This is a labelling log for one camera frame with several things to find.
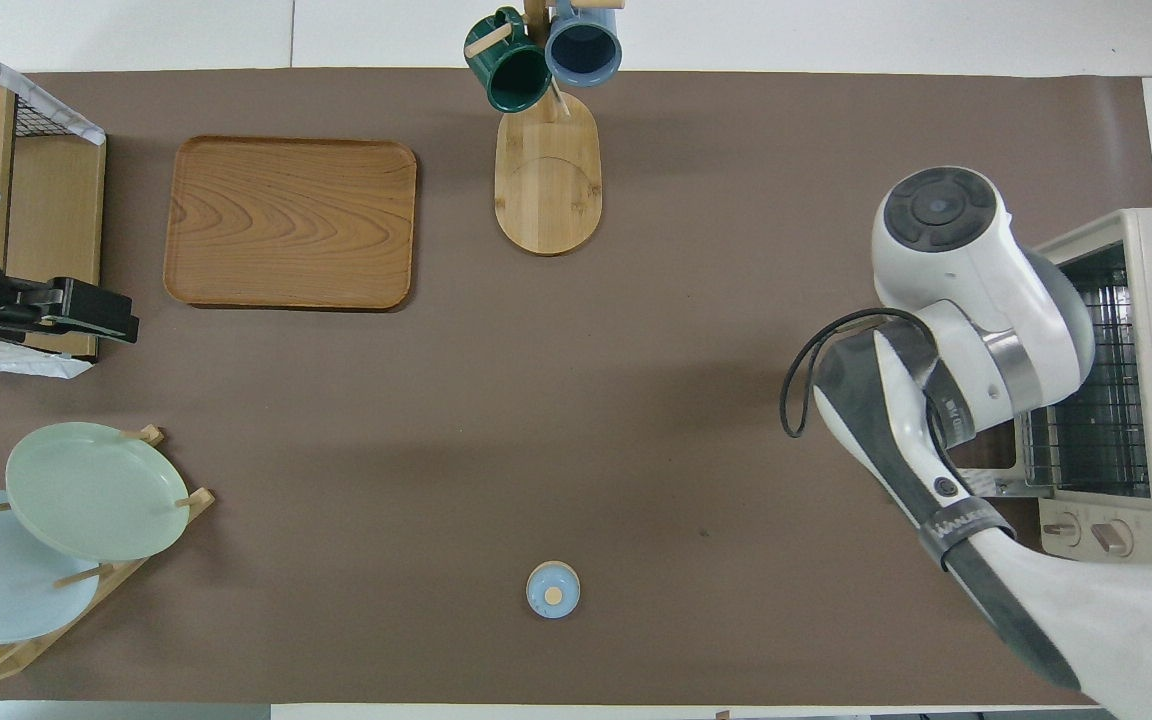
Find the brown table mat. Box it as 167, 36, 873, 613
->
0, 68, 1152, 706

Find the wooden plate rack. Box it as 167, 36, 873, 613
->
0, 425, 216, 686

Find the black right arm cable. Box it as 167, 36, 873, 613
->
781, 308, 949, 441

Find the white marbled cloth strip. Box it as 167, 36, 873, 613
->
0, 335, 95, 379
0, 25, 107, 147

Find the blue mug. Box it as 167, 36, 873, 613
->
544, 0, 624, 88

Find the dark green mug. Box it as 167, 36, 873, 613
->
464, 8, 552, 113

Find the wooden mug tree stand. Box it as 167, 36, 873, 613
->
464, 0, 627, 257

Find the wooden serving tray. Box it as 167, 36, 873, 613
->
163, 136, 418, 311

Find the pale green racked plate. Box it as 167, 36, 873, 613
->
5, 422, 190, 563

